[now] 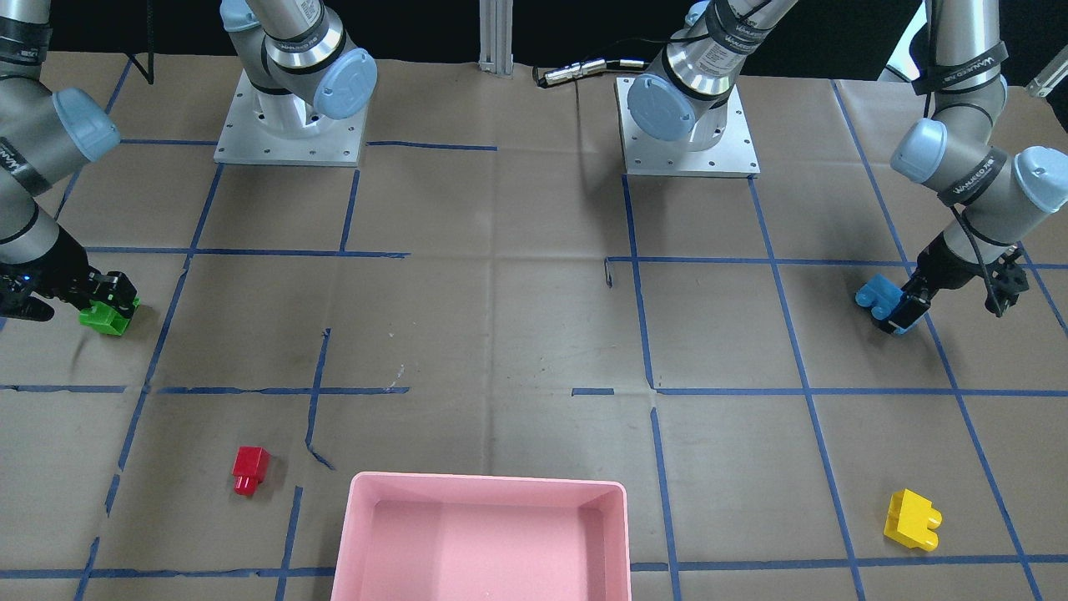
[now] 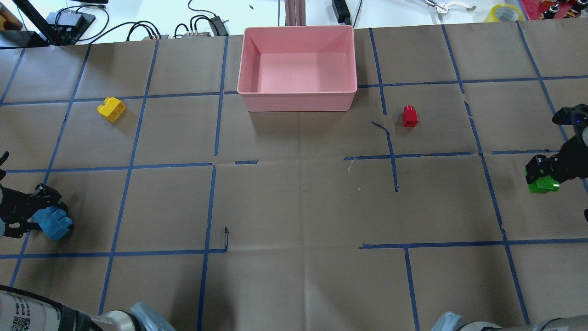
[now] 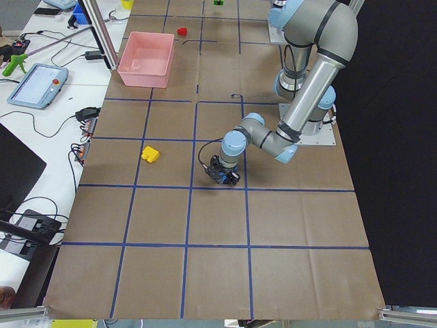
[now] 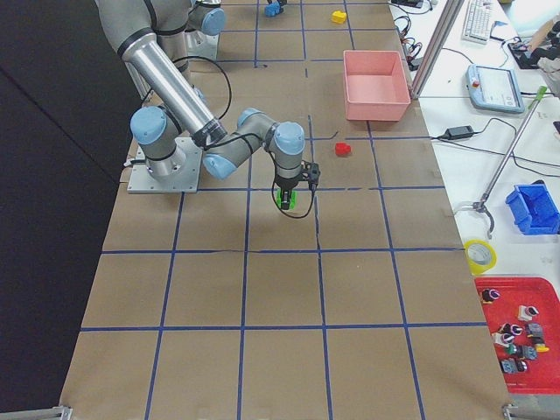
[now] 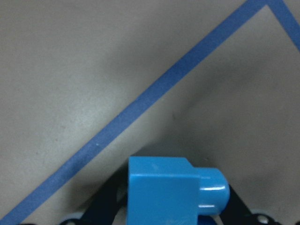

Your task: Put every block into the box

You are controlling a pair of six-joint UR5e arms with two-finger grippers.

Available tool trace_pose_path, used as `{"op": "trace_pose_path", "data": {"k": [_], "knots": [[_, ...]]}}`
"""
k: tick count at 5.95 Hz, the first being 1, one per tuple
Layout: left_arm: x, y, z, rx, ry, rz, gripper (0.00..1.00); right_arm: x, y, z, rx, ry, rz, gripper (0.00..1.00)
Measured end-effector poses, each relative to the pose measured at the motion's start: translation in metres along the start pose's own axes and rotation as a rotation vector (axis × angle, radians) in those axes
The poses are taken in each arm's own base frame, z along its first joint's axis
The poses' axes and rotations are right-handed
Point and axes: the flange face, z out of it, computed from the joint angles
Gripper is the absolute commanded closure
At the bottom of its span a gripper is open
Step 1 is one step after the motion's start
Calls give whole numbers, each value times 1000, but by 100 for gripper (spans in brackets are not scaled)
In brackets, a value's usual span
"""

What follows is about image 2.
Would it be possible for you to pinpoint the black usb hub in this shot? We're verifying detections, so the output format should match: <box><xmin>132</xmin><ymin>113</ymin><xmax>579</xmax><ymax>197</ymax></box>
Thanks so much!
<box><xmin>46</xmin><ymin>9</ymin><xmax>96</xmax><ymax>40</ymax></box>

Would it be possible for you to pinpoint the yellow toy block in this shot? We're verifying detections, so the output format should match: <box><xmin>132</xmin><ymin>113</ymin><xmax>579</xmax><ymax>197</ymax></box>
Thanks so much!
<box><xmin>96</xmin><ymin>97</ymin><xmax>127</xmax><ymax>122</ymax></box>

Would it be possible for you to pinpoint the green toy block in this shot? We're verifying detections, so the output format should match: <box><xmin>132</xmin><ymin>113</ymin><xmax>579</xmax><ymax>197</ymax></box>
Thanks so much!
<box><xmin>526</xmin><ymin>169</ymin><xmax>560</xmax><ymax>194</ymax></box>

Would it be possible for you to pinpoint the pink plastic box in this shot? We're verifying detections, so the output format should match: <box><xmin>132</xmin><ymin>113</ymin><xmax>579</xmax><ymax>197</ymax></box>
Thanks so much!
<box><xmin>237</xmin><ymin>25</ymin><xmax>358</xmax><ymax>113</ymax></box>

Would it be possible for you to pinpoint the aluminium frame post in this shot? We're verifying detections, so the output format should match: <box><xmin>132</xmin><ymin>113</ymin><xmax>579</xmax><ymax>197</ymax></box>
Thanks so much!
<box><xmin>285</xmin><ymin>0</ymin><xmax>306</xmax><ymax>26</ymax></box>

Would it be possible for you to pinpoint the black power adapter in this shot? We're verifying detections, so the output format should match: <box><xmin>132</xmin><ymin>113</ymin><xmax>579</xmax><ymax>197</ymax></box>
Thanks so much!
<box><xmin>331</xmin><ymin>0</ymin><xmax>351</xmax><ymax>25</ymax></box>

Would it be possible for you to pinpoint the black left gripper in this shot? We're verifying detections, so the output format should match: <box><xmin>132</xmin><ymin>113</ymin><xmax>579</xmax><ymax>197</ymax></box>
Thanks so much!
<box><xmin>0</xmin><ymin>184</ymin><xmax>68</xmax><ymax>239</ymax></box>

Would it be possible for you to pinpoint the yellow tape roll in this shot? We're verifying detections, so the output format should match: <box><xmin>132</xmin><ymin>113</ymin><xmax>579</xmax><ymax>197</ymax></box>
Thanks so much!
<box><xmin>483</xmin><ymin>4</ymin><xmax>525</xmax><ymax>23</ymax></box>

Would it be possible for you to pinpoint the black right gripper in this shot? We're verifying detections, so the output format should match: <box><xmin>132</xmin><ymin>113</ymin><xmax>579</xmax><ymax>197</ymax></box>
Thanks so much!
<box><xmin>525</xmin><ymin>136</ymin><xmax>588</xmax><ymax>183</ymax></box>

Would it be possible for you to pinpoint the red toy block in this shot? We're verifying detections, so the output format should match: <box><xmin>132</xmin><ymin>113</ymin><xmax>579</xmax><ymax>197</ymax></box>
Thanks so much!
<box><xmin>402</xmin><ymin>105</ymin><xmax>418</xmax><ymax>127</ymax></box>

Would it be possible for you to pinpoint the blue toy block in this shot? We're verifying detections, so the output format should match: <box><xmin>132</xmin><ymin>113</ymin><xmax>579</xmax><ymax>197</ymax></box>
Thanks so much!
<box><xmin>33</xmin><ymin>206</ymin><xmax>73</xmax><ymax>241</ymax></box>

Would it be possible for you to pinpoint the red plastic tray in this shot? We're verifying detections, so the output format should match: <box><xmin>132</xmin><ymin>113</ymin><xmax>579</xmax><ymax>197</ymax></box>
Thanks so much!
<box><xmin>526</xmin><ymin>0</ymin><xmax>588</xmax><ymax>21</ymax></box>

